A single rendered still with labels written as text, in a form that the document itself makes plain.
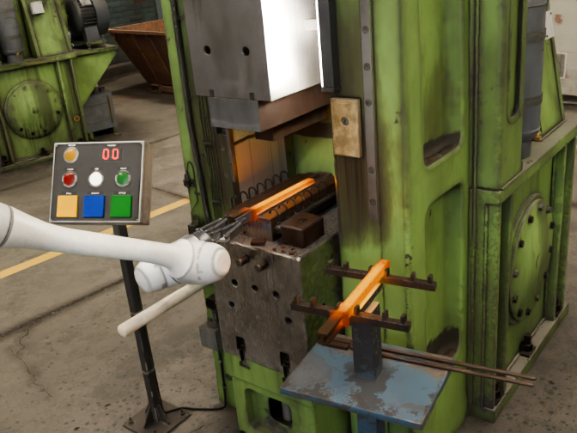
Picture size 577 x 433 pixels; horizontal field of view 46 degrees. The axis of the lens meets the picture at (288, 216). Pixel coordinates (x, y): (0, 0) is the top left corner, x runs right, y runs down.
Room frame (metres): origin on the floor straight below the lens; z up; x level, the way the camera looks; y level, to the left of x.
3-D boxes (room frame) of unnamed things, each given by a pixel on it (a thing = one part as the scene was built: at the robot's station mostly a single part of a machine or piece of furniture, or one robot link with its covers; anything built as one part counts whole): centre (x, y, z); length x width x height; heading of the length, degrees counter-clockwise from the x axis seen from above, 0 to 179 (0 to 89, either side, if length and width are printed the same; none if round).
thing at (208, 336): (2.33, 0.34, 0.36); 0.09 x 0.07 x 0.12; 51
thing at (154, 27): (9.17, 1.13, 0.43); 1.89 x 1.20 x 0.85; 44
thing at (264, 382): (2.15, -0.05, 0.23); 0.55 x 0.37 x 0.47; 141
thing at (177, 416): (2.30, 0.62, 0.05); 0.22 x 0.22 x 0.09; 51
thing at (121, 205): (2.15, 0.56, 1.01); 0.07 x 0.05 x 0.07; 76
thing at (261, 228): (2.18, 0.00, 0.96); 0.42 x 0.20 x 0.09; 141
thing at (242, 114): (2.18, 0.00, 1.32); 0.42 x 0.20 x 0.10; 141
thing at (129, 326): (2.16, 0.46, 0.62); 0.44 x 0.05 x 0.05; 141
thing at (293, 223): (1.95, -0.04, 0.95); 0.12 x 0.08 x 0.06; 141
